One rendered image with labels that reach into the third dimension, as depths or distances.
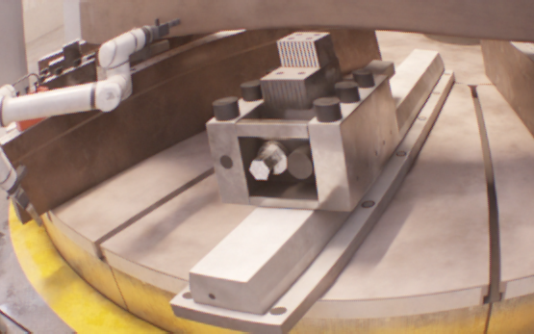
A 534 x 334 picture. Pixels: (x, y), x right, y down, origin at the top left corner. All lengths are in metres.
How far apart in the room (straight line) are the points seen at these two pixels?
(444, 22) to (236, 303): 0.97
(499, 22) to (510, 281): 0.81
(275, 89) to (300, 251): 0.39
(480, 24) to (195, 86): 1.49
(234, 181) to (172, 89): 1.02
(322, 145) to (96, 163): 1.19
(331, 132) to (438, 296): 0.52
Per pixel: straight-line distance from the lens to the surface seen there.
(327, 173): 1.68
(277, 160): 1.79
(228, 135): 1.76
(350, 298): 1.62
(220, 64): 2.88
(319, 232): 1.74
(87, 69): 3.54
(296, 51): 1.83
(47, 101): 1.98
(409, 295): 1.58
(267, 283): 1.54
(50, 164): 2.52
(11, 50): 5.89
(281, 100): 1.76
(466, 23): 1.84
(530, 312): 1.72
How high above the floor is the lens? 1.22
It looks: 22 degrees down
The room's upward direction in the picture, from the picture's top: 11 degrees counter-clockwise
